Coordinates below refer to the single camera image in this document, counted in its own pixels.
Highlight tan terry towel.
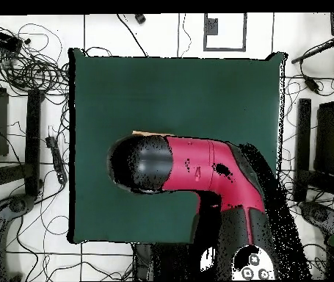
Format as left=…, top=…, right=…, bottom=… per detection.
left=131, top=130, right=175, bottom=137

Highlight dark green tablecloth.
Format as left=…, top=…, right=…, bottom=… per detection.
left=67, top=47, right=288, bottom=246

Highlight black power strip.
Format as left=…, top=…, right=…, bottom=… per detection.
left=45, top=135, right=68, bottom=185

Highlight black power adapter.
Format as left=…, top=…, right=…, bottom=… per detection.
left=303, top=75, right=321, bottom=95

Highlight black tripod rod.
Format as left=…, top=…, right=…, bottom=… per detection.
left=290, top=36, right=334, bottom=65

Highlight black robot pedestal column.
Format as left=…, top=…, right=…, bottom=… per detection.
left=132, top=242, right=191, bottom=281

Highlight black metal stand frame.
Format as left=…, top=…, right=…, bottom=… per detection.
left=0, top=88, right=46, bottom=197
left=293, top=98, right=334, bottom=203

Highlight tangled black cables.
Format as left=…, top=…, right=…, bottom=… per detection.
left=0, top=23, right=70, bottom=98

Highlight black switch box with ports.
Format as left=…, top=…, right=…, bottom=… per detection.
left=0, top=26, right=23, bottom=54

